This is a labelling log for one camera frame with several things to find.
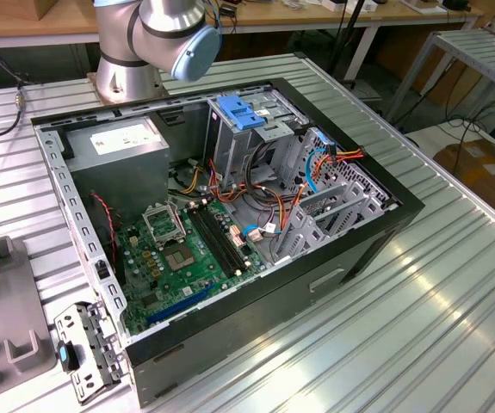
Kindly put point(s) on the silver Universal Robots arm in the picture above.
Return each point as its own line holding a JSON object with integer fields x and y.
{"x": 169, "y": 30}

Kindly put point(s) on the grey metal disk bay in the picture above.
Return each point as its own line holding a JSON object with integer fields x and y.
{"x": 305, "y": 243}

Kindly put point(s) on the black RAM slot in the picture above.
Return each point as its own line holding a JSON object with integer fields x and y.
{"x": 212, "y": 243}
{"x": 221, "y": 238}

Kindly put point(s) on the grey optical drive cage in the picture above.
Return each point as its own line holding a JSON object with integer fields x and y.
{"x": 230, "y": 150}

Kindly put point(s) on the green motherboard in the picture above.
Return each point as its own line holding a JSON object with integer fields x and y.
{"x": 206, "y": 271}

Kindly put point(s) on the CPU socket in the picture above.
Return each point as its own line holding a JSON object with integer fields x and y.
{"x": 179, "y": 258}

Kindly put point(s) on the blue drive cage latch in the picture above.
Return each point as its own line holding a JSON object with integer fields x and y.
{"x": 240, "y": 114}

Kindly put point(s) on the blue expansion slot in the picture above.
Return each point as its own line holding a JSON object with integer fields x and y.
{"x": 180, "y": 303}

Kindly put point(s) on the black open PC case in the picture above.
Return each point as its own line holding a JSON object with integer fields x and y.
{"x": 247, "y": 327}

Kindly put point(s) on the grey power supply unit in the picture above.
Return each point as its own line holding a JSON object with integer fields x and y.
{"x": 118, "y": 172}

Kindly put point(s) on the black case fan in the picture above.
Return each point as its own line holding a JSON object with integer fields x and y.
{"x": 106, "y": 241}

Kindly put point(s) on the black tripod stand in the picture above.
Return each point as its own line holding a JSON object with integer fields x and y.
{"x": 345, "y": 47}

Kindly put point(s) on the wooden desk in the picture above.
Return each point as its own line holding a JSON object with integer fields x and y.
{"x": 281, "y": 17}

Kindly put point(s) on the black latch with teal tab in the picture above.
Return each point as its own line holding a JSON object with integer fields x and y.
{"x": 67, "y": 356}

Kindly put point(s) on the large flat cardboard box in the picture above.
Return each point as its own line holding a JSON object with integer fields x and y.
{"x": 479, "y": 176}

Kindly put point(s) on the grey parts rack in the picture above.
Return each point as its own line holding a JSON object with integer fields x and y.
{"x": 10, "y": 301}

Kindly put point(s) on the metal slat side table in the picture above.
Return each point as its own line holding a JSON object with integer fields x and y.
{"x": 479, "y": 47}

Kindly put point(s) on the small brown box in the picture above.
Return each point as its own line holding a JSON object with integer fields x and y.
{"x": 45, "y": 8}

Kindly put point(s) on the metal card retention bracket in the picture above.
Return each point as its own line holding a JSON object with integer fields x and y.
{"x": 96, "y": 344}

